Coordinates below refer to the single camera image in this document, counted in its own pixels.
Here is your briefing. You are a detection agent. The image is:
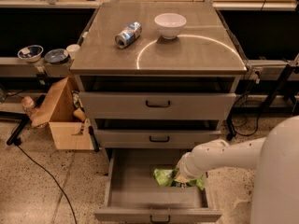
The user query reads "top grey drawer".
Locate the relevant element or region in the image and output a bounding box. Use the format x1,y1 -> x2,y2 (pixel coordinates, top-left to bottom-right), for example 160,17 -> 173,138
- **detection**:
80,77 -> 235,120

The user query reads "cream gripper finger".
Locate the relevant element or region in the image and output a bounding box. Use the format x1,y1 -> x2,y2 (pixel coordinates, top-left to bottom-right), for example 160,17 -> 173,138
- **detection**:
175,169 -> 194,183

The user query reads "small white cup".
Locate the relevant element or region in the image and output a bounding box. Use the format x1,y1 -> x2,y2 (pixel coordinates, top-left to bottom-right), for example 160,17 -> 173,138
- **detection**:
66,44 -> 80,60

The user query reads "middle grey drawer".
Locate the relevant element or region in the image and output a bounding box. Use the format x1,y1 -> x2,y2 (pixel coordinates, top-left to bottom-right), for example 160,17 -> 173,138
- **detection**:
94,119 -> 221,148

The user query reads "grey drawer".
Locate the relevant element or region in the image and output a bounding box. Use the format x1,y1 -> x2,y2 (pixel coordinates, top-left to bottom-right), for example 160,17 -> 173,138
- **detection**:
80,77 -> 235,120
94,148 -> 221,224
94,119 -> 221,148

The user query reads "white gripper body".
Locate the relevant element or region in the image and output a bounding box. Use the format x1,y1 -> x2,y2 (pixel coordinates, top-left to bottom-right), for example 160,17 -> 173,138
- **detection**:
178,151 -> 206,180

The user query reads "grey blue bowl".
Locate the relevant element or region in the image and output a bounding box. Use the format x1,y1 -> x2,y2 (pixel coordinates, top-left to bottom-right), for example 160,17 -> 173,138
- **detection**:
44,49 -> 68,63

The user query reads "bottom grey drawer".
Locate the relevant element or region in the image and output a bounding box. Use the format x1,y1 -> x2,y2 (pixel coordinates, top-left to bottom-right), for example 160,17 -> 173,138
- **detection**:
94,148 -> 221,224

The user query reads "cardboard box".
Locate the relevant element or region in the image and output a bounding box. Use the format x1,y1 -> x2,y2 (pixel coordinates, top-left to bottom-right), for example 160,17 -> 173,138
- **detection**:
32,77 -> 93,150

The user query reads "black stand leg left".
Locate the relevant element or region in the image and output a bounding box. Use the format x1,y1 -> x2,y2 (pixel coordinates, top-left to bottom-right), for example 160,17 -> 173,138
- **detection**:
0,111 -> 29,146

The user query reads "blue silver soda can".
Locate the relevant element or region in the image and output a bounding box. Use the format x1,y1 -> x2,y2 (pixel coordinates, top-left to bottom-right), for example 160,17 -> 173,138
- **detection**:
115,21 -> 142,49

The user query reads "grey metal drawer cabinet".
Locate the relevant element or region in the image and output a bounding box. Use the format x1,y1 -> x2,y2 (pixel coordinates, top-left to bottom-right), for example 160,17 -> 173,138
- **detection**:
69,1 -> 249,224

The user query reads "white bowl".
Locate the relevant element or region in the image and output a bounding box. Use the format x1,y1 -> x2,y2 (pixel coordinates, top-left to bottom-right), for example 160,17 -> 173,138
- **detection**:
154,13 -> 187,39

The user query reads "black floor cable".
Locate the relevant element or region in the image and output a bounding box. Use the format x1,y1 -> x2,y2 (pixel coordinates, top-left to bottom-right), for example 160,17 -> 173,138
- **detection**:
13,140 -> 78,224

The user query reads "black cables right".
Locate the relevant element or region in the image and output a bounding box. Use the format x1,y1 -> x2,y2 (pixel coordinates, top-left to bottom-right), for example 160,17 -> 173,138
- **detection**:
225,77 -> 269,142

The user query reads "green rice chip bag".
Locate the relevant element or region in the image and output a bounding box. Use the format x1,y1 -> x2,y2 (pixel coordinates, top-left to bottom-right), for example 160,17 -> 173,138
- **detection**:
153,168 -> 205,190

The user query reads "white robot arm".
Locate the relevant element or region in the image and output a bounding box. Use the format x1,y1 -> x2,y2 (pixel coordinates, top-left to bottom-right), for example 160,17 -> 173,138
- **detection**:
178,116 -> 299,224

